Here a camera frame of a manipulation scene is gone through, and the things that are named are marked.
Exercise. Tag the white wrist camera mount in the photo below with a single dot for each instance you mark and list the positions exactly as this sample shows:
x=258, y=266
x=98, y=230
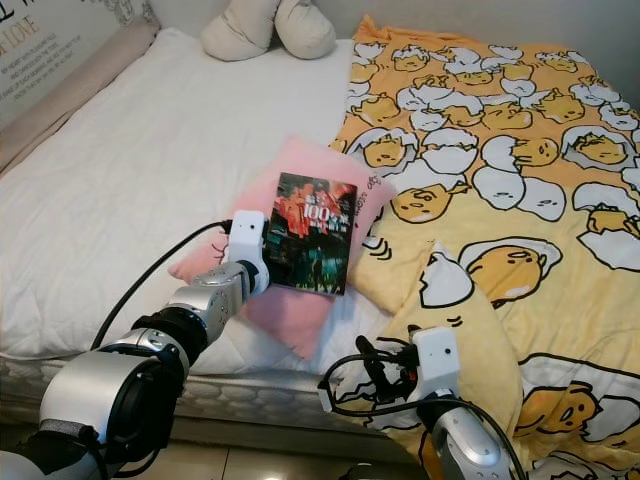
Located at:
x=246, y=245
x=438, y=362

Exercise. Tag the beige padded bed side rail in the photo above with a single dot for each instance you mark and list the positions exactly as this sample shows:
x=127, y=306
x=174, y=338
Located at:
x=60, y=100

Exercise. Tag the yellow egg cartoon blanket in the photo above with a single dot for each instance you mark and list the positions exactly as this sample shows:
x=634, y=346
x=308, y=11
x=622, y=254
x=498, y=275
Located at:
x=490, y=200

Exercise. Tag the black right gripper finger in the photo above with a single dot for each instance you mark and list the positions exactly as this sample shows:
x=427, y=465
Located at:
x=370, y=362

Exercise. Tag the pink pillow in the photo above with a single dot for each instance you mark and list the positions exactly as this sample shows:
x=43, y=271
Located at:
x=300, y=160

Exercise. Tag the cream plush toy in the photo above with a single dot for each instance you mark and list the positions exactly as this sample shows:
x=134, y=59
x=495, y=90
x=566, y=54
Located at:
x=270, y=28

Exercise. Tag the wall lettering sticker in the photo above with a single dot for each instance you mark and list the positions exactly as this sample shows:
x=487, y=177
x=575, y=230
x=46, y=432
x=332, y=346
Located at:
x=25, y=40

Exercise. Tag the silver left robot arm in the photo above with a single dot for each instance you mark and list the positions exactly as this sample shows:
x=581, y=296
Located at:
x=105, y=390

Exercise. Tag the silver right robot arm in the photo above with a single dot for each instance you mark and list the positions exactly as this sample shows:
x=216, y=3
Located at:
x=470, y=445

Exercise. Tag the dark red cover book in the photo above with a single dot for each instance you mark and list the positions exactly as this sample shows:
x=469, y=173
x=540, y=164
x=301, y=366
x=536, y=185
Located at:
x=312, y=235

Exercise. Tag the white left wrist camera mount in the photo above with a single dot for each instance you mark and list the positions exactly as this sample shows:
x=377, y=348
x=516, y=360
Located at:
x=246, y=245

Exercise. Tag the white quilted mattress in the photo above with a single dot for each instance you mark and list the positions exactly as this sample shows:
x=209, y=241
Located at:
x=120, y=180

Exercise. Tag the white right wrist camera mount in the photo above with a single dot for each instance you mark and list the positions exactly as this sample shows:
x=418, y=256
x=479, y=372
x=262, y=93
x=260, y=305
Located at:
x=438, y=362

